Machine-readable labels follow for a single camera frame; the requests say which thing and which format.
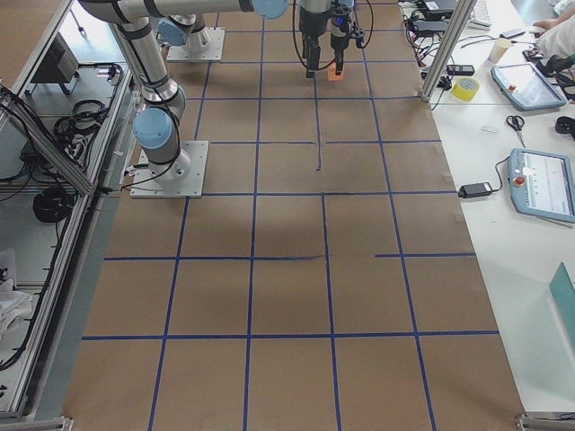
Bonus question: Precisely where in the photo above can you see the black scissors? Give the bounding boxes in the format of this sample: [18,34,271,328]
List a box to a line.
[506,115,526,148]

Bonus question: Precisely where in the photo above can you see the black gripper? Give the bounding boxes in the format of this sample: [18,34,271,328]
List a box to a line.
[298,0,332,78]
[330,0,365,75]

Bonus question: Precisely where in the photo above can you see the teach pendant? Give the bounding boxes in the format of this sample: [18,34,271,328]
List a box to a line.
[508,148,574,224]
[491,63,567,110]

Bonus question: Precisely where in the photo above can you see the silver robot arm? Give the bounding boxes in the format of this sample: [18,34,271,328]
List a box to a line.
[80,1,289,186]
[157,1,370,79]

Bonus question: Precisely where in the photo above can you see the far teach pendant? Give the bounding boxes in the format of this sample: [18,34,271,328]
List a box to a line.
[491,63,567,110]

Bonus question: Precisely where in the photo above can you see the black round object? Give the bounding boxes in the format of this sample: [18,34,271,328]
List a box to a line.
[554,116,575,137]

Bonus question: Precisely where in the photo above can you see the grey control box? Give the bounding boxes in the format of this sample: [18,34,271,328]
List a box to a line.
[31,32,79,95]

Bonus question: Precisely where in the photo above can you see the near teach pendant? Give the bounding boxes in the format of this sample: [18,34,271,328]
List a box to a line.
[508,148,574,224]

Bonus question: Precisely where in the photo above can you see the coiled black cable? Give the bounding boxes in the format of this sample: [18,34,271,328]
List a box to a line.
[32,186,73,224]

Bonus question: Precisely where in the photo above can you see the orange foam block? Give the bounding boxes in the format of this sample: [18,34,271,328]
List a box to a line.
[327,65,345,82]

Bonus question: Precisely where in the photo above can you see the yellow tape roll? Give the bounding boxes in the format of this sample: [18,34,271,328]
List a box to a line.
[453,76,480,101]

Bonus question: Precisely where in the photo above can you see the white paper cup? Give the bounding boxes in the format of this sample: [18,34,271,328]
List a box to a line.
[488,38,513,63]

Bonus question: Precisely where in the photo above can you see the black power adapter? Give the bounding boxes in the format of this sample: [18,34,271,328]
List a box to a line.
[457,181,493,198]

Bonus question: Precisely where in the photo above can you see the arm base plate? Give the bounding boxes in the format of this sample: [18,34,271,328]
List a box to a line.
[129,140,209,198]
[167,27,226,63]

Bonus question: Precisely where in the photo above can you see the aluminium frame post right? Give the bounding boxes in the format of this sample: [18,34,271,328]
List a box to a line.
[419,0,476,102]

